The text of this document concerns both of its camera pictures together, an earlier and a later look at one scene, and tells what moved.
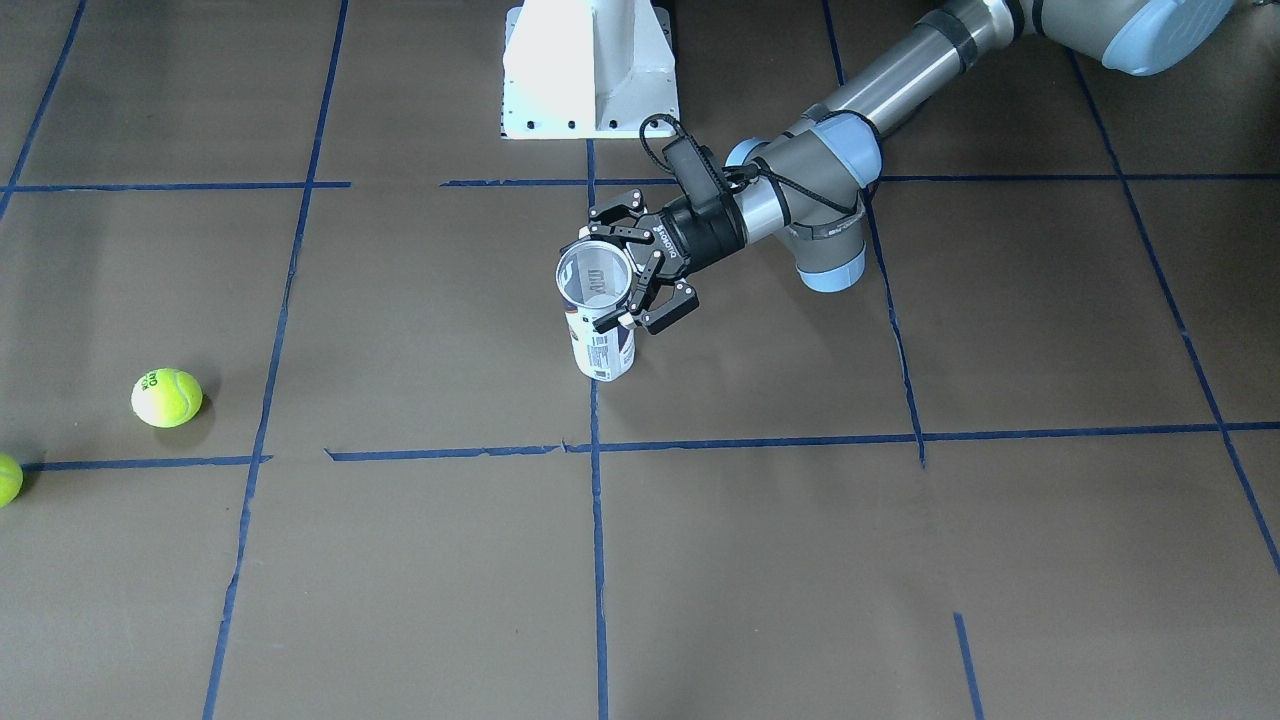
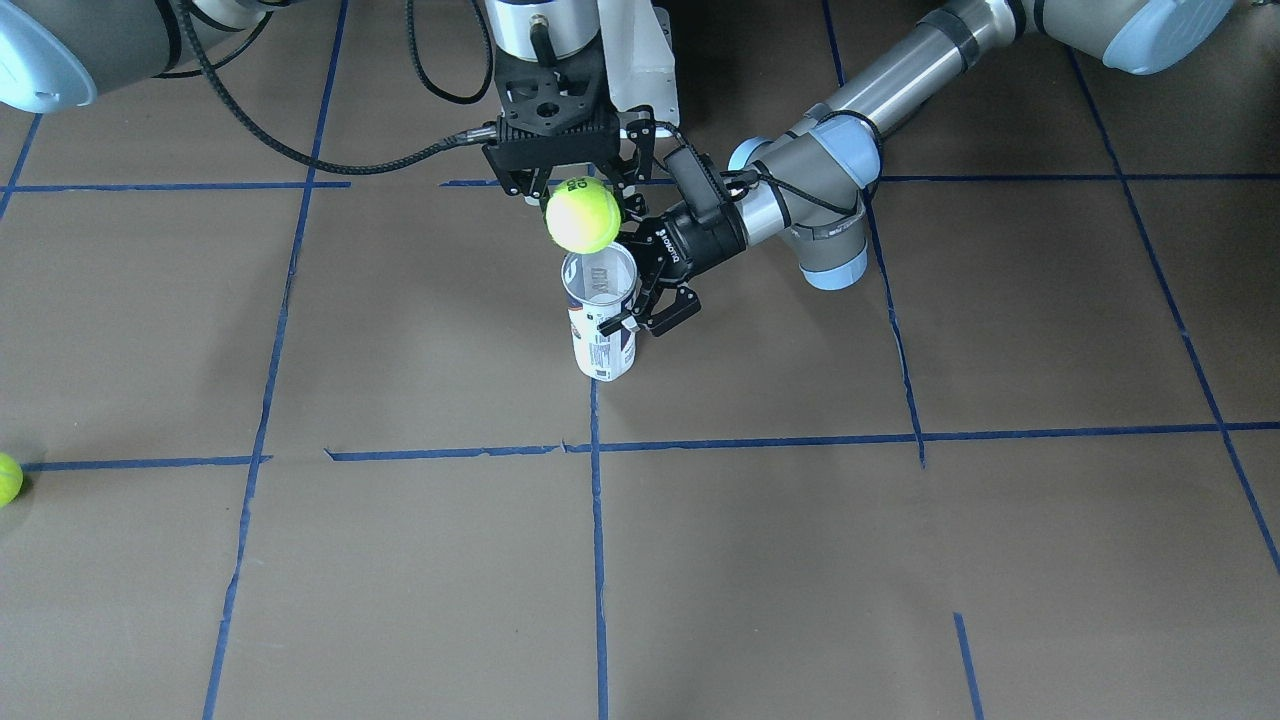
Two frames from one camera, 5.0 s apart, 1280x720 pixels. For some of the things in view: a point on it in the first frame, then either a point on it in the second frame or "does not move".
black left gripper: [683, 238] does not move
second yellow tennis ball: [11, 479] does not move
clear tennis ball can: [593, 280] does not move
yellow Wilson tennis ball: [167, 398] → [582, 215]
